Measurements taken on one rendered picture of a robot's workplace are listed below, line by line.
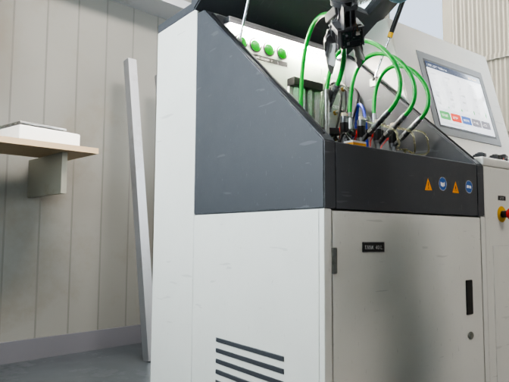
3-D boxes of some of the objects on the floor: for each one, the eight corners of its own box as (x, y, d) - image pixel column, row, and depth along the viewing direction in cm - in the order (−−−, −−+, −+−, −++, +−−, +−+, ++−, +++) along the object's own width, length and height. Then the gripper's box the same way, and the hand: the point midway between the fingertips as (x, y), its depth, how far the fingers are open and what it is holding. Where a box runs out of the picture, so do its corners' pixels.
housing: (189, 474, 159) (197, -2, 172) (148, 445, 182) (157, 26, 195) (450, 393, 244) (442, 78, 257) (400, 380, 267) (395, 90, 279)
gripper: (323, 9, 129) (328, 86, 142) (376, -2, 130) (376, 76, 143) (314, -2, 136) (320, 72, 149) (365, -12, 136) (365, 62, 150)
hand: (344, 66), depth 147 cm, fingers open, 7 cm apart
